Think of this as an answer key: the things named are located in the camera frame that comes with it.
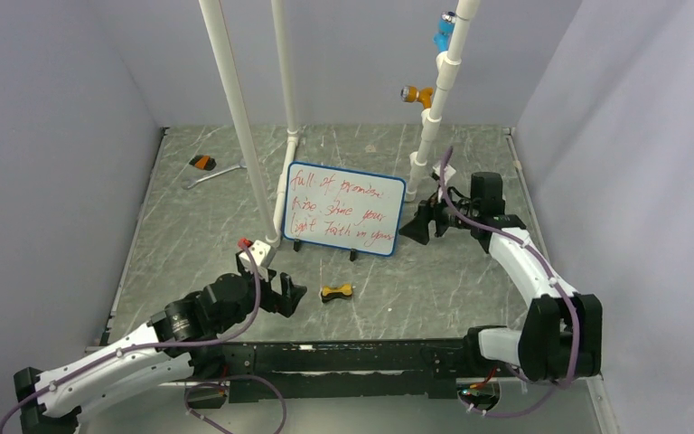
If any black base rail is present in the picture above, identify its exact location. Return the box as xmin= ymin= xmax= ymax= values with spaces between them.
xmin=186 ymin=337 xmax=499 ymax=403

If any blue nozzle fitting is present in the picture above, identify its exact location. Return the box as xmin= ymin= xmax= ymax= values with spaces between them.
xmin=433 ymin=11 xmax=457 ymax=52

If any yellow black eraser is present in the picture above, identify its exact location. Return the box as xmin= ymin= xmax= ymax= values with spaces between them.
xmin=319 ymin=284 xmax=354 ymax=304

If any silver wrench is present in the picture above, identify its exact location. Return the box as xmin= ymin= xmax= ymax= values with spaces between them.
xmin=182 ymin=163 xmax=247 ymax=190

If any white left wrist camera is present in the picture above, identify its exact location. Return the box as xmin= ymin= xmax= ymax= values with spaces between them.
xmin=238 ymin=238 xmax=276 ymax=281

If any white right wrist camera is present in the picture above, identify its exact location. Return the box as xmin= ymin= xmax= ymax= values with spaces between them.
xmin=431 ymin=162 xmax=457 ymax=186

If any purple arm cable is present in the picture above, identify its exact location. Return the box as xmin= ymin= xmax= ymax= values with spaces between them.
xmin=436 ymin=145 xmax=582 ymax=420
xmin=0 ymin=244 xmax=263 ymax=434

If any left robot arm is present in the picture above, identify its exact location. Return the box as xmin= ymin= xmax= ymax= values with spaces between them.
xmin=14 ymin=268 xmax=307 ymax=433

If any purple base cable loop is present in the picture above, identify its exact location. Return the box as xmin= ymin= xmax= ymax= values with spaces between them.
xmin=183 ymin=373 xmax=288 ymax=434

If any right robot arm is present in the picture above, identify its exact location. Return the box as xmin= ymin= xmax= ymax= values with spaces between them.
xmin=399 ymin=172 xmax=603 ymax=383

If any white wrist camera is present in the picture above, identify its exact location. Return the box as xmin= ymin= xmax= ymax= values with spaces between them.
xmin=431 ymin=162 xmax=457 ymax=186
xmin=238 ymin=238 xmax=276 ymax=281

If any orange nozzle fitting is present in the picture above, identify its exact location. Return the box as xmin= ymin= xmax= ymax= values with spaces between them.
xmin=400 ymin=86 xmax=435 ymax=109

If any orange black small tool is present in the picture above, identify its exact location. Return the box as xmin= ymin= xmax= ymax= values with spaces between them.
xmin=189 ymin=155 xmax=216 ymax=171

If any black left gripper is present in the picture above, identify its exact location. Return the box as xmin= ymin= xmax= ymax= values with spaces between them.
xmin=214 ymin=251 xmax=306 ymax=334

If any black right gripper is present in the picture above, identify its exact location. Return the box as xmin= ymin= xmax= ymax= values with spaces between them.
xmin=399 ymin=184 xmax=479 ymax=245

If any white pvc pipe frame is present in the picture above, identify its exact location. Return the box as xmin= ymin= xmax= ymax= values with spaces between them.
xmin=199 ymin=0 xmax=481 ymax=247

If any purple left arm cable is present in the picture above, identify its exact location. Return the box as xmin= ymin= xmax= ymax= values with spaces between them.
xmin=0 ymin=244 xmax=263 ymax=434

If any blue framed whiteboard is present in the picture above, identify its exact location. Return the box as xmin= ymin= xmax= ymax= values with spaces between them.
xmin=282 ymin=161 xmax=406 ymax=257

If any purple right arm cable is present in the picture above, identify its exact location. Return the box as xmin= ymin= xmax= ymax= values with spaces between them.
xmin=436 ymin=145 xmax=582 ymax=420

